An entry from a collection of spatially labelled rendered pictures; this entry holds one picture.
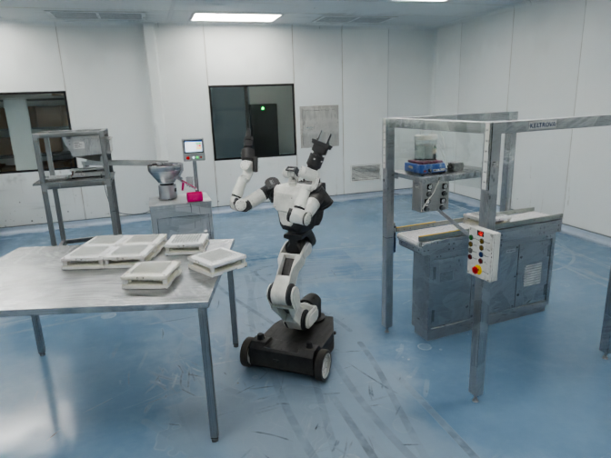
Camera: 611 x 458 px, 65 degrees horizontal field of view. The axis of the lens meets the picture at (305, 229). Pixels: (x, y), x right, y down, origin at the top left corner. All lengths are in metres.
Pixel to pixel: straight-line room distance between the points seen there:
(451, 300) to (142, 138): 5.53
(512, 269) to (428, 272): 0.79
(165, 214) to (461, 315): 3.03
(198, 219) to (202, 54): 3.43
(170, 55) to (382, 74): 3.51
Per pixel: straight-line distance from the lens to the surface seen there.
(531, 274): 4.20
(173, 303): 2.44
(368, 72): 8.66
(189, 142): 5.42
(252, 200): 3.22
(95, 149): 5.87
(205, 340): 2.52
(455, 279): 3.68
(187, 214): 5.14
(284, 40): 8.19
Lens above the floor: 1.74
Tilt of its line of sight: 15 degrees down
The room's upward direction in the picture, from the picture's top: 2 degrees counter-clockwise
